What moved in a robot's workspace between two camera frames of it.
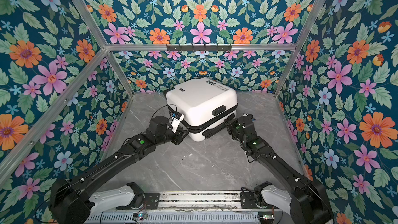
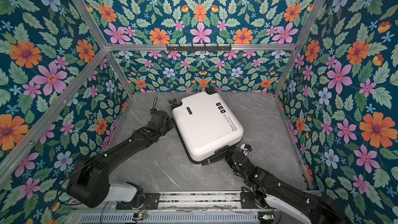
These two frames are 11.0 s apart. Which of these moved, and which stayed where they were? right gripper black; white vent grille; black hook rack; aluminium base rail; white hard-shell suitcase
Moved: white hard-shell suitcase; right gripper black
Stayed: aluminium base rail; white vent grille; black hook rack
